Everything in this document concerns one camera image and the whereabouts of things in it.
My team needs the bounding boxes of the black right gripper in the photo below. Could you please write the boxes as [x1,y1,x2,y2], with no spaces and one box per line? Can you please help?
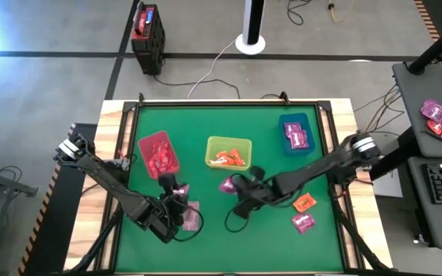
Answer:
[231,166,279,219]

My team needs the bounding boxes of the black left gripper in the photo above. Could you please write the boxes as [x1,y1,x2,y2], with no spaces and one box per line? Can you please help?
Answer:
[158,172,187,234]

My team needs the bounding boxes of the yellow plastic bin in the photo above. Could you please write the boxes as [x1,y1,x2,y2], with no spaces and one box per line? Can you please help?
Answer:
[204,136,253,172]

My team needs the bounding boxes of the green table mat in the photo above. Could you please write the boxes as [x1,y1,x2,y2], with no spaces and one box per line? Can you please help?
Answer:
[115,105,345,274]

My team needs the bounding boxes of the blue plastic bin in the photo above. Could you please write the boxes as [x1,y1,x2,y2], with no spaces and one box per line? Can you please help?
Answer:
[278,112,316,156]

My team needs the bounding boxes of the pink plastic bin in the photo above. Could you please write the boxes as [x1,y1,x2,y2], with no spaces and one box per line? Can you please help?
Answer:
[137,130,181,181]

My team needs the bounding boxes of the pole with white round base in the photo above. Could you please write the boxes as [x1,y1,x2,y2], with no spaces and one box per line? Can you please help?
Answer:
[235,0,267,55]

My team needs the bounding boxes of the black red equipment case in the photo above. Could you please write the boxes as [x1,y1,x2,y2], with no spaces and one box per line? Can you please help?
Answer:
[130,2,167,76]

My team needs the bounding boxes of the grey metal stand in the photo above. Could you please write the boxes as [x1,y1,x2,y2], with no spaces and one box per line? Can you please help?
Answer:
[0,155,38,276]

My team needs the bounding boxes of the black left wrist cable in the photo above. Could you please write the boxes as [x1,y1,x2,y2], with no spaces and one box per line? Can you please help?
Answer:
[173,199,205,243]

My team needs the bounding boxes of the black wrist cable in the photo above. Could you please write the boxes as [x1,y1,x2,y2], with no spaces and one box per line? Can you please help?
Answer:
[223,209,251,234]
[173,199,205,243]

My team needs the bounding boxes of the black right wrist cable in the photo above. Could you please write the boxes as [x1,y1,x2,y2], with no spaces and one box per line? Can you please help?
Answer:
[223,209,251,234]

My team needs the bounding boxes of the black metal table frame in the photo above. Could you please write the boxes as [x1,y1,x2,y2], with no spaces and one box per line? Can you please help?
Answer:
[94,91,394,276]

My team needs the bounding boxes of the black diagonal frame strut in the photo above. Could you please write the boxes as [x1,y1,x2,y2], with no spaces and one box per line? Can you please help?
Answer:
[330,191,393,273]
[69,199,128,274]

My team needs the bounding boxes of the white floor cable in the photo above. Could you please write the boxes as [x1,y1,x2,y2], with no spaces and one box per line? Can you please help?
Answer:
[186,38,238,99]

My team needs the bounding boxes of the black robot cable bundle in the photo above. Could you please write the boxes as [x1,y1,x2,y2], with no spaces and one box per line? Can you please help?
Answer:
[353,84,406,135]

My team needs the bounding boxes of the black looped floor cable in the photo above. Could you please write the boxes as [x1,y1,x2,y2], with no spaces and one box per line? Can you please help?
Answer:
[286,0,313,26]

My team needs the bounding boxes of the yellow cord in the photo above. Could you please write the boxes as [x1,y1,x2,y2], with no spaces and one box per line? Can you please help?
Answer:
[328,0,356,23]

